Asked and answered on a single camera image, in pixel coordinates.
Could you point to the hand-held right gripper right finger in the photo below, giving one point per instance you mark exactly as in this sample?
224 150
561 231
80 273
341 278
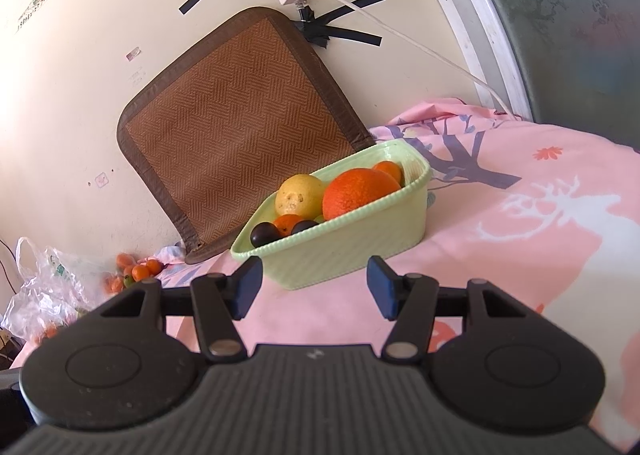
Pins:
380 287

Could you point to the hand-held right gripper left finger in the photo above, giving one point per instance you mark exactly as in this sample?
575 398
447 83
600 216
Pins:
247 285

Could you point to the light green plastic basket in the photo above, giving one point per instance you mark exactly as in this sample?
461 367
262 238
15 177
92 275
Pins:
350 245

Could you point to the dark purple tomato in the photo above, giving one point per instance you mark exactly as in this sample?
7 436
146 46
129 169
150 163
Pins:
302 226
262 233

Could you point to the small orange tomato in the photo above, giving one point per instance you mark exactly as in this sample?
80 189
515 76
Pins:
286 224

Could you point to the orange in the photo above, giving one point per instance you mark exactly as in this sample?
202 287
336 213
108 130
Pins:
391 170
355 197

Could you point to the yellow pear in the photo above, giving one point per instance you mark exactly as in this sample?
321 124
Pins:
297 195

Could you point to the pile of small oranges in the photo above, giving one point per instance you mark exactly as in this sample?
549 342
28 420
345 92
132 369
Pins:
137 270

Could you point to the small green tomato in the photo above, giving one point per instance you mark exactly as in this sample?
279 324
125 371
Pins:
129 280

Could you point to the brown woven seat cushion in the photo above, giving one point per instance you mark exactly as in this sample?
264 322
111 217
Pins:
235 135

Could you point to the pink printed bedsheet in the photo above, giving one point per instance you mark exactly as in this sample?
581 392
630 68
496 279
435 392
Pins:
525 235

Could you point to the clear plastic bag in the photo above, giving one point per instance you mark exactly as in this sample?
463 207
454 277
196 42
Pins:
45 285

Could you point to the black tape cross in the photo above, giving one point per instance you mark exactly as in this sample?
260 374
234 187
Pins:
340 27

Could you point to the frosted window pane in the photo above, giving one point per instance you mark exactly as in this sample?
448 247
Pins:
575 35

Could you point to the pink wall sticker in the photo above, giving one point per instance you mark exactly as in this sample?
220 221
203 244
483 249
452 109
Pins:
102 180

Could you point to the small wall label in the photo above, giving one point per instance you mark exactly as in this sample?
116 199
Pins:
132 53

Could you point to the white window frame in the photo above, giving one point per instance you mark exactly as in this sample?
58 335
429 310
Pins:
480 35

